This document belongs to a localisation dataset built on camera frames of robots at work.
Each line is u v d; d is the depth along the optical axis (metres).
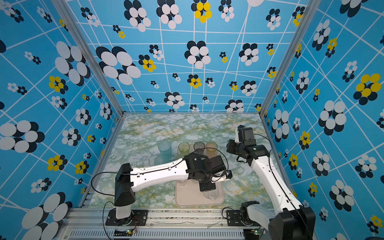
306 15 0.71
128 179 0.49
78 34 0.77
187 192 0.85
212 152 0.93
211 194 0.75
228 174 0.61
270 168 0.47
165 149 0.89
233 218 0.73
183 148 0.97
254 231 0.71
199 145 0.96
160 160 0.87
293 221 0.38
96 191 0.46
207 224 0.73
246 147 0.58
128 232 0.70
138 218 0.73
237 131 0.74
